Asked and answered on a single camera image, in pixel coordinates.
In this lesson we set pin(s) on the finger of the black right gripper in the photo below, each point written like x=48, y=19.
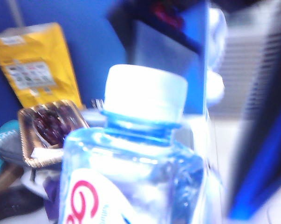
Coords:
x=270, y=116
x=196, y=81

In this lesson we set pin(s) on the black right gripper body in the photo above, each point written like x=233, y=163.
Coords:
x=168, y=14

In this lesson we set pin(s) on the clear mineral water bottle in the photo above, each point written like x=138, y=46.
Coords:
x=140, y=163

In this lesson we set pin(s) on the blue cubicle partition panel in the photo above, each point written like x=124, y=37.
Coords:
x=91, y=46

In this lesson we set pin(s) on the yellow printed package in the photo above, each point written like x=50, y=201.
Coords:
x=37, y=60

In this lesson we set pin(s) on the dark glazed pastry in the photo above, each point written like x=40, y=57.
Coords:
x=51, y=126

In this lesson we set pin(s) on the shiny plastic food tray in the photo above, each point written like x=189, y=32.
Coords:
x=26, y=149

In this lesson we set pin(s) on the teal patterned package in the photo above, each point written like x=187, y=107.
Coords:
x=2, y=144

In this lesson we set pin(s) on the black computer mouse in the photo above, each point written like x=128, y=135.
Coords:
x=16, y=203

